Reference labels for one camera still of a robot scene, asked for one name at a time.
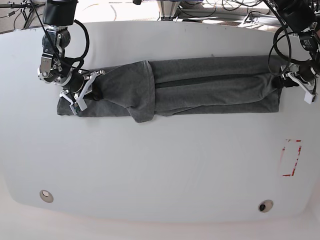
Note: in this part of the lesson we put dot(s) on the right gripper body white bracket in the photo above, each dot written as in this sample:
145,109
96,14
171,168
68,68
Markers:
77,87

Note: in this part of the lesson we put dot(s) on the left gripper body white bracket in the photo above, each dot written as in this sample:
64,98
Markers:
306,75

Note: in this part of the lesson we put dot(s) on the grey T-shirt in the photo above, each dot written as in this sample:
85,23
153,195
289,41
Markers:
210,85

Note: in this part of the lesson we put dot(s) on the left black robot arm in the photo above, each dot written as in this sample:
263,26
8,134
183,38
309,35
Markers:
297,17

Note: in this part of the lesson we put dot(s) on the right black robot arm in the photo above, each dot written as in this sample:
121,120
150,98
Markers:
67,72

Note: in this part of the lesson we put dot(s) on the red tape rectangle marking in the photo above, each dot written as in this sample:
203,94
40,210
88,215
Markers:
289,157

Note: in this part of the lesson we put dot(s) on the left round table grommet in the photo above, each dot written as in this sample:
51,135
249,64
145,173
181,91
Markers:
46,196

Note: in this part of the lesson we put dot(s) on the round table grommet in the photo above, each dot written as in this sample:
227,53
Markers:
46,196
265,206

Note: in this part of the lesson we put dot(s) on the black tripod stand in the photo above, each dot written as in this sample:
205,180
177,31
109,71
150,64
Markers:
17,15

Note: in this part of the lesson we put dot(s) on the metal stand column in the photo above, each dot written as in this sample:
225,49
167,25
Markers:
167,9

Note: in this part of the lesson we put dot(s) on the right round table grommet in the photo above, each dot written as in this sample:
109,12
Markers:
265,206

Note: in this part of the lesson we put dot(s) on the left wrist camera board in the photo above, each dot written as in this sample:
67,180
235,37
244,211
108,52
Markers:
310,97

